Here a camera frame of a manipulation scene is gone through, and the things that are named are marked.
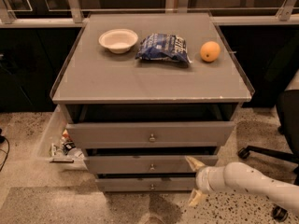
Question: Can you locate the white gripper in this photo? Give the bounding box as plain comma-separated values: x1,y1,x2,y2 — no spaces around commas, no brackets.
185,156,225,206

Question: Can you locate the grey drawer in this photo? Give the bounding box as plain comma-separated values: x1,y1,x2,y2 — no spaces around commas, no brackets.
95,173,195,192
85,147,218,175
66,104,235,148

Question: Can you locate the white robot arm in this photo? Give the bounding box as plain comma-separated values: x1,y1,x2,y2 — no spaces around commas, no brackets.
185,156,299,216

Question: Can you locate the grey top drawer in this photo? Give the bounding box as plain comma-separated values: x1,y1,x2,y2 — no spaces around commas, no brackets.
66,104,235,148

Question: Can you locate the grey bottom drawer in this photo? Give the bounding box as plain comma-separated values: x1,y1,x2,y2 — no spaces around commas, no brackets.
95,173,195,192

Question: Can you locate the grey drawer cabinet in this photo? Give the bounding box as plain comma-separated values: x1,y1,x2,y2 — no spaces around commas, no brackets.
50,12,255,194

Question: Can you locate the black office chair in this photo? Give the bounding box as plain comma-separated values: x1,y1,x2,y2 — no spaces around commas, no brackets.
237,89,299,222

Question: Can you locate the orange fruit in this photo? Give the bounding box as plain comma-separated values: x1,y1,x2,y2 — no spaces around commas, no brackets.
200,41,221,63

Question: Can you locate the blue chip bag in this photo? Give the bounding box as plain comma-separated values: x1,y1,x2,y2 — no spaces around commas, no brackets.
135,34,192,64

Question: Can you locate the clear plastic storage bin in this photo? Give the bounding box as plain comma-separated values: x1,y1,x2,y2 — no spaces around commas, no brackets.
35,106,86,171

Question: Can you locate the white paper bowl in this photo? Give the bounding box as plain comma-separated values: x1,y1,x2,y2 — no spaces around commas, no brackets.
98,29,138,54

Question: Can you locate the black floor cable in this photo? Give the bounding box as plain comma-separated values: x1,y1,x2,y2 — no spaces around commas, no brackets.
0,128,11,173

